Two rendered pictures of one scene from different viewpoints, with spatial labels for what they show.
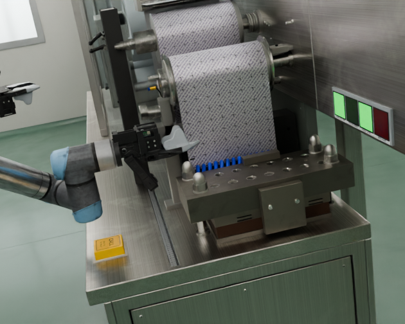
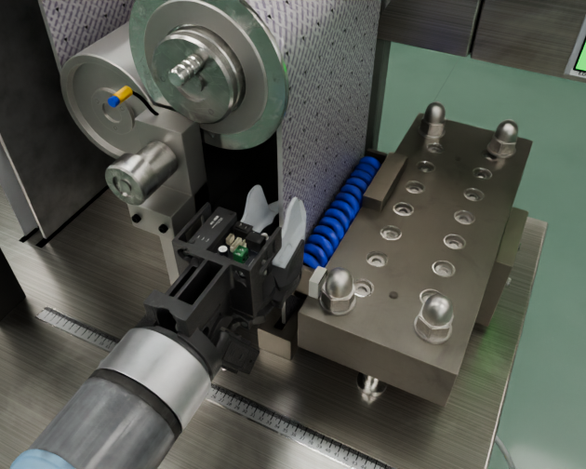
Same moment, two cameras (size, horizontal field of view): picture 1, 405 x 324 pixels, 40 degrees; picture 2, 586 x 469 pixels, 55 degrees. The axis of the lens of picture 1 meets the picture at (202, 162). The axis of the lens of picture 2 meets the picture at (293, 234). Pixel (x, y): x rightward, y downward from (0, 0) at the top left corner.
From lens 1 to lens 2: 116 cm
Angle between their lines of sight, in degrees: 53
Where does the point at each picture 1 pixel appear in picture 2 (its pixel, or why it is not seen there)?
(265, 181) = (497, 240)
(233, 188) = (479, 288)
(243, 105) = (351, 83)
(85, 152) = (140, 435)
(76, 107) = not seen: outside the picture
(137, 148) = (227, 305)
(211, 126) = (315, 154)
